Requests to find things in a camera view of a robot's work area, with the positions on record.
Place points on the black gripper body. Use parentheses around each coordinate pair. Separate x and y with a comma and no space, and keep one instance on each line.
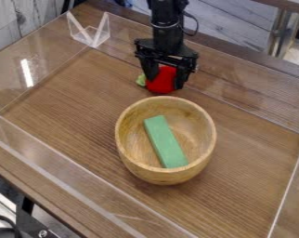
(179,56)

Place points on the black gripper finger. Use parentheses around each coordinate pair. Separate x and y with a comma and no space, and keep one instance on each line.
(183,72)
(150,65)

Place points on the red plush strawberry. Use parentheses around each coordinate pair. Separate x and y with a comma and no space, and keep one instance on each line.
(163,83)

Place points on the wooden bowl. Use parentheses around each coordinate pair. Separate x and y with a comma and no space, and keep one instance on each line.
(194,129)

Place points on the green rectangular block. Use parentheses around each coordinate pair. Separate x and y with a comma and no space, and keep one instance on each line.
(164,143)

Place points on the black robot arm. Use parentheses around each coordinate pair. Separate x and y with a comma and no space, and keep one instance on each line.
(167,23)

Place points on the black table leg clamp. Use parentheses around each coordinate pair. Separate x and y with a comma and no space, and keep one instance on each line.
(28,224)

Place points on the metal stool frame background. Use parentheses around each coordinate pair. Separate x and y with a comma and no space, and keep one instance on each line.
(285,30)

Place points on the clear acrylic tray wall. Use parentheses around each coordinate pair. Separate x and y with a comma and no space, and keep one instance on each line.
(46,160)

